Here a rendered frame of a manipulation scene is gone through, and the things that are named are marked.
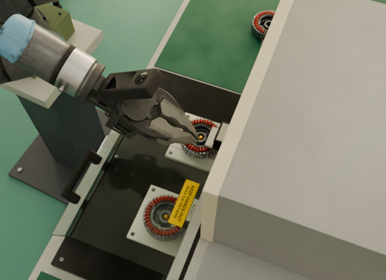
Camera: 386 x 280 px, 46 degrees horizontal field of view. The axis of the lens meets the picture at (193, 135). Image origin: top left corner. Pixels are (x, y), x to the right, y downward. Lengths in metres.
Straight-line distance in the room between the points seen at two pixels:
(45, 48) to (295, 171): 0.43
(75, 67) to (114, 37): 1.81
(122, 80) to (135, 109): 0.05
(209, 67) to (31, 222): 1.08
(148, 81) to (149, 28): 1.89
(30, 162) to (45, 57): 1.47
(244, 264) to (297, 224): 0.20
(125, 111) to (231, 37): 0.82
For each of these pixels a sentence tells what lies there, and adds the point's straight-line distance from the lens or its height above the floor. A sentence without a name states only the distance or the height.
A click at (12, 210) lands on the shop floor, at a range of 2.14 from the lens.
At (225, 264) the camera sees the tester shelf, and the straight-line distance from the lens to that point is 0.78.
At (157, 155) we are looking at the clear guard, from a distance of 0.90.
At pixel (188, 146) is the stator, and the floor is 0.82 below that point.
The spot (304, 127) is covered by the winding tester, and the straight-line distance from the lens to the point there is 0.66.
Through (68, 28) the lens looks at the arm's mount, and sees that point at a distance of 1.54.
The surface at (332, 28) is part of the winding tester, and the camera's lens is 0.79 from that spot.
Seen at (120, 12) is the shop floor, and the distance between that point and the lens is 2.68.
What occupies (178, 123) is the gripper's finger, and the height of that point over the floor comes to 1.20.
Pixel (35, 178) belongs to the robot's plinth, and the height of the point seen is 0.02.
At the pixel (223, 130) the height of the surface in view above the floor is 0.87.
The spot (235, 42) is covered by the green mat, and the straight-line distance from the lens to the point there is 1.50.
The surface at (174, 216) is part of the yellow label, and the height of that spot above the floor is 1.07.
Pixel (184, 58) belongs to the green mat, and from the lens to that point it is 1.45.
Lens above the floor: 1.87
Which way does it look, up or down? 60 degrees down
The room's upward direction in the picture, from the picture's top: straight up
